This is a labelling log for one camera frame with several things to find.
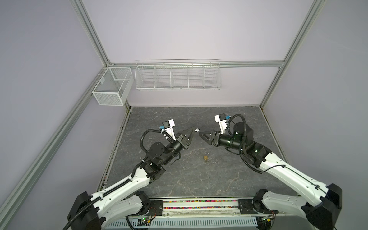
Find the aluminium frame corner post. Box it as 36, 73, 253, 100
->
259, 0, 326, 110
70, 1, 130, 111

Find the aluminium horizontal back bar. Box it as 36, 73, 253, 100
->
109, 59, 285, 69

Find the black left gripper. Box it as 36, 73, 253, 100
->
161, 126, 195, 166

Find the black corrugated cable left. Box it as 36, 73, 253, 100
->
139, 128, 166, 153

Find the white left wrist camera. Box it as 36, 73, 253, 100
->
159, 119, 176, 142

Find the black corrugated cable right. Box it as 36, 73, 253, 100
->
228, 113, 248, 139

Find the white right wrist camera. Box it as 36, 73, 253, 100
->
215, 114, 231, 134

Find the small white mesh basket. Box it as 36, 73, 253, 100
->
92, 67, 134, 106

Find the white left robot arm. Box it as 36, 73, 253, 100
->
64, 127, 195, 230

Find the aluminium frame corner post left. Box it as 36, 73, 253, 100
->
70, 1, 130, 111

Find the long white wire basket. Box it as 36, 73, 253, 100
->
135, 59, 222, 91

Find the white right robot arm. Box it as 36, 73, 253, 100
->
199, 122, 342, 230

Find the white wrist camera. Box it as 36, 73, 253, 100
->
159, 119, 176, 142
215, 114, 231, 134

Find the aluminium left side bar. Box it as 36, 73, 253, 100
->
1, 67, 108, 230

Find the aluminium frame corner post right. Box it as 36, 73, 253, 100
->
259, 0, 326, 110

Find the black corrugated cable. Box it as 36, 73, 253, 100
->
228, 113, 248, 139
139, 128, 166, 153

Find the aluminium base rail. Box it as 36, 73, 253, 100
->
100, 196, 323, 230

